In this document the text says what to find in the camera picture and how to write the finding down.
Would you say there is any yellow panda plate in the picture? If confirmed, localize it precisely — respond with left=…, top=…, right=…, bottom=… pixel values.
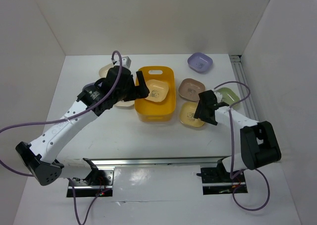
left=145, top=79, right=169, bottom=103

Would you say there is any purple plate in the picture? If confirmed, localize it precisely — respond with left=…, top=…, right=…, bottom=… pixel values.
left=187, top=53, right=213, bottom=73
left=82, top=83, right=94, bottom=91

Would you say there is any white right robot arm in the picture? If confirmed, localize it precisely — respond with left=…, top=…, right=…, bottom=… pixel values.
left=194, top=90, right=281, bottom=183

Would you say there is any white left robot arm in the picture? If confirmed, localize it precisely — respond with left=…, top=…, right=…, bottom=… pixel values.
left=15, top=66, right=149, bottom=186

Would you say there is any yellow plastic bin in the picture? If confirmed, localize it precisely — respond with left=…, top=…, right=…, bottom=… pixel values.
left=134, top=66, right=176, bottom=122

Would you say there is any cream panda plate front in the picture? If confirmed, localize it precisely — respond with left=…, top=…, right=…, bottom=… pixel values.
left=115, top=101, right=135, bottom=108

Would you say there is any cream panda plate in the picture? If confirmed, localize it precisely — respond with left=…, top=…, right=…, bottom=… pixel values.
left=115, top=101, right=135, bottom=108
left=99, top=63, right=113, bottom=78

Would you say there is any green panda plate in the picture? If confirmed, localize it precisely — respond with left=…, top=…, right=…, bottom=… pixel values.
left=217, top=87, right=240, bottom=106

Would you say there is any brown panda plate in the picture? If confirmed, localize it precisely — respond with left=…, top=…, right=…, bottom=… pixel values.
left=178, top=78, right=206, bottom=102

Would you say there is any cream panda plate back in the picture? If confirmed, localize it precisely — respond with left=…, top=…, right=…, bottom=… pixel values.
left=99, top=63, right=113, bottom=78

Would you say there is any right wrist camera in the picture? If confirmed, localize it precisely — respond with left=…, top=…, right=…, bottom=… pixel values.
left=214, top=92, right=229, bottom=109

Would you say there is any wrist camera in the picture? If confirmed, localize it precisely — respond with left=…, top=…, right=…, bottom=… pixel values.
left=214, top=92, right=229, bottom=109
left=120, top=56, right=131, bottom=69

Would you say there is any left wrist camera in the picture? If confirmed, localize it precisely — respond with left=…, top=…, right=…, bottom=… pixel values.
left=120, top=56, right=131, bottom=69

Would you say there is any aluminium table edge rail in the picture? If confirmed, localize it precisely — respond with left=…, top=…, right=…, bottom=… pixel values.
left=37, top=155, right=233, bottom=168

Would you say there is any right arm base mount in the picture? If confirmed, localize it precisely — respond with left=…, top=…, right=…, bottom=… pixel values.
left=196, top=168, right=248, bottom=195

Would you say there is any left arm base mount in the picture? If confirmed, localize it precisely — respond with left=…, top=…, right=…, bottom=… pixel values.
left=66, top=167, right=115, bottom=198

